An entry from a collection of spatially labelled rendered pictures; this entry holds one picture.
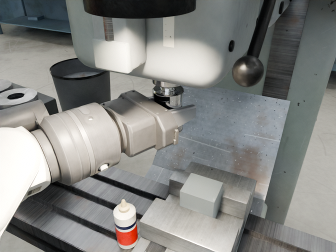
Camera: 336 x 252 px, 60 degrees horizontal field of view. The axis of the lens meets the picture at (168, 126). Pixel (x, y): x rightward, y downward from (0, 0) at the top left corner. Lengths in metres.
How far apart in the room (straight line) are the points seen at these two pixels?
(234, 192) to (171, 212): 0.12
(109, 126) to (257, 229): 0.41
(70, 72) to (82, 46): 2.35
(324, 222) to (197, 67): 1.89
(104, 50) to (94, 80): 2.02
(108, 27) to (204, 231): 0.33
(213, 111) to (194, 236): 0.42
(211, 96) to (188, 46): 0.53
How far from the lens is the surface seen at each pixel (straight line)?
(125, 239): 0.58
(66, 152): 0.34
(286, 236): 0.66
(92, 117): 0.36
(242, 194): 0.55
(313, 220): 2.11
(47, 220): 0.69
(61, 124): 0.35
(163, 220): 0.50
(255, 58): 0.29
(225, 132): 0.81
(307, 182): 2.37
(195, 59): 0.30
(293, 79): 0.77
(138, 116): 0.38
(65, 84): 2.34
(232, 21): 0.31
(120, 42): 0.29
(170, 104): 0.42
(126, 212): 0.54
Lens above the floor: 1.45
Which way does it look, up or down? 31 degrees down
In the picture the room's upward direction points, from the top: straight up
